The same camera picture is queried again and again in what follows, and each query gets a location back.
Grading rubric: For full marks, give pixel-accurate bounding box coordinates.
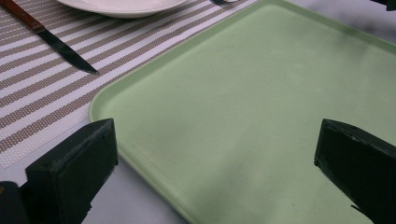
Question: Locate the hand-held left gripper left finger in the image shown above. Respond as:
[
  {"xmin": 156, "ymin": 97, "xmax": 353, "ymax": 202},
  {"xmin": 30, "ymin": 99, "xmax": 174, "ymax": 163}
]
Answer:
[{"xmin": 19, "ymin": 118, "xmax": 119, "ymax": 224}]

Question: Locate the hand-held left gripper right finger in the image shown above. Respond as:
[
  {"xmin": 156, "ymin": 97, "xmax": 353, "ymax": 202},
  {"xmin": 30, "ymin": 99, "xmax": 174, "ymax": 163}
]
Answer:
[{"xmin": 314, "ymin": 118, "xmax": 396, "ymax": 224}]

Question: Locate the striped woven placemat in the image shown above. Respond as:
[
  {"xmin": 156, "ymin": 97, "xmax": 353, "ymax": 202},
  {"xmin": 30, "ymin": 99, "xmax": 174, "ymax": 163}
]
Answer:
[{"xmin": 0, "ymin": 0, "xmax": 260, "ymax": 169}]

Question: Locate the light green plastic tray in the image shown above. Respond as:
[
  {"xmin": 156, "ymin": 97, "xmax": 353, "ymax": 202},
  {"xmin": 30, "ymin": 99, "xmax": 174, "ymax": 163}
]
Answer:
[{"xmin": 89, "ymin": 0, "xmax": 396, "ymax": 224}]

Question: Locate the dark object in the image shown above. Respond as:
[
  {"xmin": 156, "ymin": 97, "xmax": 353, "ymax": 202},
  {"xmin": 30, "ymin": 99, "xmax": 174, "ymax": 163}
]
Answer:
[{"xmin": 370, "ymin": 0, "xmax": 396, "ymax": 12}]

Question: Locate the white ceramic plate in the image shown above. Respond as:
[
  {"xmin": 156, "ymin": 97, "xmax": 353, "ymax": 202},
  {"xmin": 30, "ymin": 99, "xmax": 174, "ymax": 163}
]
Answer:
[{"xmin": 55, "ymin": 0, "xmax": 188, "ymax": 19}]

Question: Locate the wooden-handled table knife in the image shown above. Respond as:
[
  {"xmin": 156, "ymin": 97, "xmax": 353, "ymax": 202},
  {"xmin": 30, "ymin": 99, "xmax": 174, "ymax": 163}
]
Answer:
[{"xmin": 0, "ymin": 0, "xmax": 100, "ymax": 76}]

